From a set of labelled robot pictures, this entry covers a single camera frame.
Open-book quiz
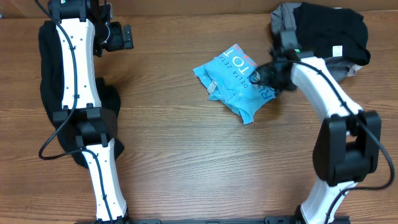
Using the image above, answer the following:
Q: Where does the light blue printed t-shirt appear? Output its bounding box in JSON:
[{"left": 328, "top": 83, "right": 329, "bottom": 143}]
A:
[{"left": 193, "top": 44, "right": 276, "bottom": 125}]

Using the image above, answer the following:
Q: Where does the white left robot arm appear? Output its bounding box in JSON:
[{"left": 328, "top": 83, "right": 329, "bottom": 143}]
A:
[{"left": 44, "top": 1, "right": 134, "bottom": 223}]

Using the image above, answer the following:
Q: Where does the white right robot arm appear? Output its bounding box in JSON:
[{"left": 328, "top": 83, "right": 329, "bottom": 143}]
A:
[{"left": 251, "top": 30, "right": 381, "bottom": 223}]

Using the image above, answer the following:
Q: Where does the grey folded garment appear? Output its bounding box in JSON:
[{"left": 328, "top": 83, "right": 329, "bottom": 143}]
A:
[{"left": 271, "top": 2, "right": 354, "bottom": 82}]

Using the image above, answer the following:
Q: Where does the black folded t-shirt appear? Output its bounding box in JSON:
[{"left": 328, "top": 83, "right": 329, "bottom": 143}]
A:
[{"left": 293, "top": 2, "right": 371, "bottom": 66}]

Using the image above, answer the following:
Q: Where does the beige folded garment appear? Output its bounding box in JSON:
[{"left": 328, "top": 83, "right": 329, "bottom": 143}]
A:
[{"left": 347, "top": 64, "right": 362, "bottom": 77}]

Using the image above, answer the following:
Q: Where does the black garment on left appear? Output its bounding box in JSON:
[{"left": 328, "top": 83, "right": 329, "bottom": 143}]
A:
[{"left": 37, "top": 20, "right": 125, "bottom": 169}]

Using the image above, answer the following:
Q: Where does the brown cardboard back panel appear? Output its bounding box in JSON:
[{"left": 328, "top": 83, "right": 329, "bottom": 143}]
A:
[{"left": 1, "top": 0, "right": 397, "bottom": 18}]

